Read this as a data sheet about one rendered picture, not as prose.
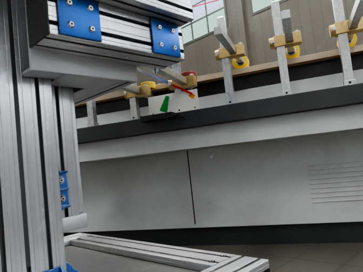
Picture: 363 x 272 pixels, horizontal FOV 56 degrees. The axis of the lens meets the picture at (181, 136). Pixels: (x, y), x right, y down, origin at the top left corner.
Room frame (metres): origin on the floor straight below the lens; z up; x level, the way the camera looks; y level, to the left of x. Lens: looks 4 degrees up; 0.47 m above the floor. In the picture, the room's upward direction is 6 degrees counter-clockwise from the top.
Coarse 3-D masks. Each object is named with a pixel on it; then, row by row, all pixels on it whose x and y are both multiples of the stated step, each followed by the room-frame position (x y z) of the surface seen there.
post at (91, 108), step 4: (92, 100) 1.80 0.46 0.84; (88, 104) 1.81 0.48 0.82; (92, 104) 1.80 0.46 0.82; (88, 108) 1.81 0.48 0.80; (92, 108) 1.80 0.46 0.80; (88, 112) 1.81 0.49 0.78; (92, 112) 1.80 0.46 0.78; (96, 112) 1.83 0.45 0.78; (88, 116) 1.81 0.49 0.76; (92, 116) 1.80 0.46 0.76; (96, 116) 1.83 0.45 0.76; (88, 120) 1.81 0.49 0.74; (92, 120) 1.80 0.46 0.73; (96, 120) 1.82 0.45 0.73; (88, 124) 1.80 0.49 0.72; (92, 124) 1.79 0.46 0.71; (96, 124) 1.81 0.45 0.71
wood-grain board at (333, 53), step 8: (352, 48) 1.51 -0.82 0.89; (360, 48) 1.50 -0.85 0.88; (304, 56) 1.58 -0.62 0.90; (312, 56) 1.57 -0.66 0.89; (320, 56) 1.56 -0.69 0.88; (328, 56) 1.55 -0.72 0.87; (336, 56) 1.55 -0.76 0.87; (264, 64) 1.65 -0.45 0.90; (272, 64) 1.63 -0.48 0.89; (288, 64) 1.61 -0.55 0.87; (296, 64) 1.62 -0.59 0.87; (232, 72) 1.70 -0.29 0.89; (240, 72) 1.69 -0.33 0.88; (248, 72) 1.68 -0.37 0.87; (256, 72) 1.70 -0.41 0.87; (200, 80) 1.76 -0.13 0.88; (208, 80) 1.76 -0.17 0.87; (216, 80) 1.79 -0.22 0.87; (160, 88) 1.84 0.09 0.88; (168, 88) 1.84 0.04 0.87; (104, 96) 1.96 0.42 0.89; (112, 96) 1.94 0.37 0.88; (120, 96) 1.92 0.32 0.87; (80, 104) 2.03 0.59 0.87
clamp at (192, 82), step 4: (188, 76) 1.60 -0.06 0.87; (192, 76) 1.60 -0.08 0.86; (172, 80) 1.63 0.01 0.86; (188, 80) 1.60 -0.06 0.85; (192, 80) 1.60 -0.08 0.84; (196, 80) 1.63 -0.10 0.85; (176, 84) 1.62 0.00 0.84; (188, 84) 1.60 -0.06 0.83; (192, 84) 1.60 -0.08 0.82; (196, 84) 1.63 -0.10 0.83; (172, 88) 1.63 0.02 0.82; (176, 88) 1.63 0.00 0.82; (184, 88) 1.65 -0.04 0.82
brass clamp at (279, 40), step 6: (276, 36) 1.46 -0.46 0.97; (282, 36) 1.45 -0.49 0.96; (294, 36) 1.43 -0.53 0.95; (300, 36) 1.43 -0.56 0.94; (270, 42) 1.47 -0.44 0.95; (276, 42) 1.46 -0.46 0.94; (282, 42) 1.45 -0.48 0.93; (288, 42) 1.44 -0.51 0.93; (294, 42) 1.44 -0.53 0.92; (300, 42) 1.44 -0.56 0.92; (270, 48) 1.49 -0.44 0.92; (276, 48) 1.48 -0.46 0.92
